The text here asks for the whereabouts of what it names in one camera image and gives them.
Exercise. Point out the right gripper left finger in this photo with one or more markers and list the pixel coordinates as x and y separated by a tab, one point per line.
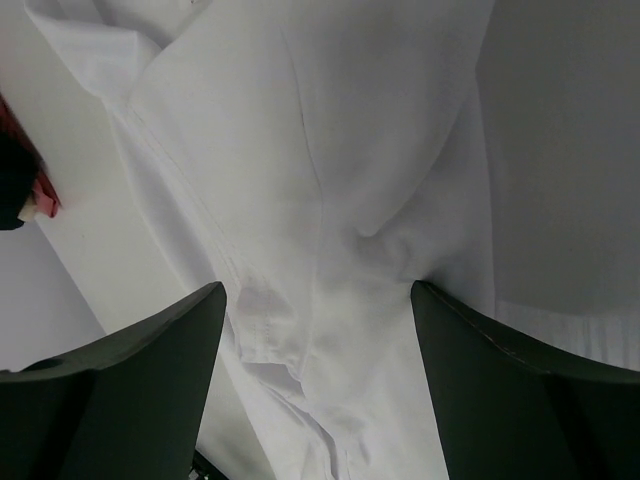
127	406

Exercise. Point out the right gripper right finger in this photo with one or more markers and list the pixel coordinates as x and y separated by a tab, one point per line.
508	406

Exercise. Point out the white t shirt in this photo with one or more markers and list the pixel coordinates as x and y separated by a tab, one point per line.
319	157

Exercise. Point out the bottom pink folded shirt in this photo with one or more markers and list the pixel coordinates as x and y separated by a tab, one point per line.
44	195

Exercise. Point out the pink folded shirt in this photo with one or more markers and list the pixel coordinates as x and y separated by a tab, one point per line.
44	195
13	129

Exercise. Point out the top pink folded shirt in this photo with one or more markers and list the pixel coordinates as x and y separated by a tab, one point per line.
13	129

